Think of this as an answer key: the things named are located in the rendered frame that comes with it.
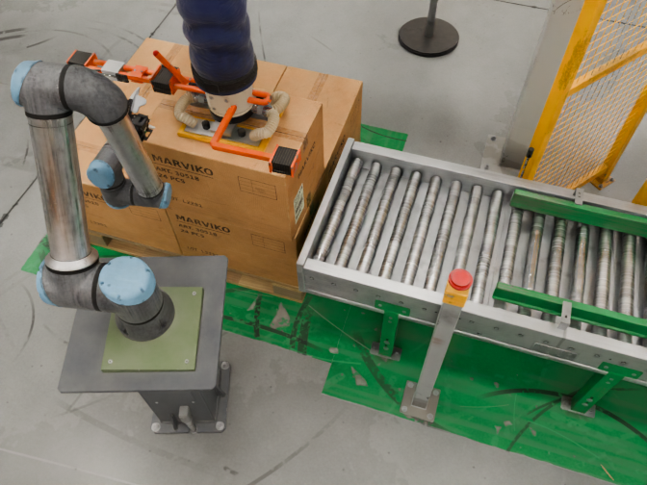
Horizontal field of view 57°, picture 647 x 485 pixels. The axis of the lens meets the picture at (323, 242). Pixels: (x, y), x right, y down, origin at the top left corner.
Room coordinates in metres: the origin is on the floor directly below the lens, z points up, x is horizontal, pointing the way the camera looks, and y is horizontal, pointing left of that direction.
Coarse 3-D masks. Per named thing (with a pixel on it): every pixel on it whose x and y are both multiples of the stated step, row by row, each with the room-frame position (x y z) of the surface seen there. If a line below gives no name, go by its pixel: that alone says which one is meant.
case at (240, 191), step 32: (160, 128) 1.64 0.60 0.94; (288, 128) 1.61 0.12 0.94; (320, 128) 1.71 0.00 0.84; (160, 160) 1.56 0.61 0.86; (192, 160) 1.50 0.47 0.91; (224, 160) 1.47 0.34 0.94; (256, 160) 1.46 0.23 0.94; (320, 160) 1.70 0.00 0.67; (192, 192) 1.52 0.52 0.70; (224, 192) 1.47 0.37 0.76; (256, 192) 1.42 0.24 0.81; (288, 192) 1.38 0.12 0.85; (256, 224) 1.43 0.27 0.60; (288, 224) 1.38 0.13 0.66
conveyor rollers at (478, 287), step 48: (384, 192) 1.61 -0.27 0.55; (432, 192) 1.60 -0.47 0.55; (480, 192) 1.60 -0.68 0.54; (576, 240) 1.35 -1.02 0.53; (624, 240) 1.34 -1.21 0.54; (432, 288) 1.14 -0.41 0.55; (480, 288) 1.13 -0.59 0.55; (528, 288) 1.12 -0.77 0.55; (576, 288) 1.12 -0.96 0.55; (624, 288) 1.11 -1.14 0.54; (624, 336) 0.91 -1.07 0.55
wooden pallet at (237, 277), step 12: (96, 240) 1.76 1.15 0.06; (108, 240) 1.76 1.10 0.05; (120, 240) 1.70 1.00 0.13; (132, 252) 1.70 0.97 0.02; (144, 252) 1.70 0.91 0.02; (156, 252) 1.70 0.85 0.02; (168, 252) 1.61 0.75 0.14; (228, 276) 1.54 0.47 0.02; (240, 276) 1.54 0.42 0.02; (252, 276) 1.47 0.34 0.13; (252, 288) 1.47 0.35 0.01; (264, 288) 1.47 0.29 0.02; (276, 288) 1.43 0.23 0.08; (288, 288) 1.41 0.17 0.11; (300, 300) 1.39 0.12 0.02
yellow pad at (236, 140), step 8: (200, 120) 1.64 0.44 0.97; (208, 120) 1.64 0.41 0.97; (184, 128) 1.61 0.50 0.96; (192, 128) 1.60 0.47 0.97; (200, 128) 1.60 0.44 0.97; (208, 128) 1.60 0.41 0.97; (240, 128) 1.57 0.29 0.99; (248, 128) 1.60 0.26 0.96; (184, 136) 1.58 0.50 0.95; (192, 136) 1.57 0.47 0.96; (200, 136) 1.57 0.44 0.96; (208, 136) 1.57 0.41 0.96; (224, 136) 1.56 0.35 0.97; (232, 136) 1.56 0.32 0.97; (240, 136) 1.55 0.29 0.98; (248, 136) 1.56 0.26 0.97; (232, 144) 1.52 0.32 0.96; (240, 144) 1.52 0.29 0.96; (248, 144) 1.52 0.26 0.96; (256, 144) 1.51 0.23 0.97; (264, 144) 1.51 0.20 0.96
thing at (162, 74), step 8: (160, 64) 1.80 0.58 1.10; (160, 72) 1.77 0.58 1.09; (168, 72) 1.77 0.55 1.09; (152, 80) 1.72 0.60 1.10; (160, 80) 1.73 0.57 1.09; (168, 80) 1.73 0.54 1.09; (176, 80) 1.74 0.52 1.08; (152, 88) 1.73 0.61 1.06; (160, 88) 1.72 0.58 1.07; (168, 88) 1.71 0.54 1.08
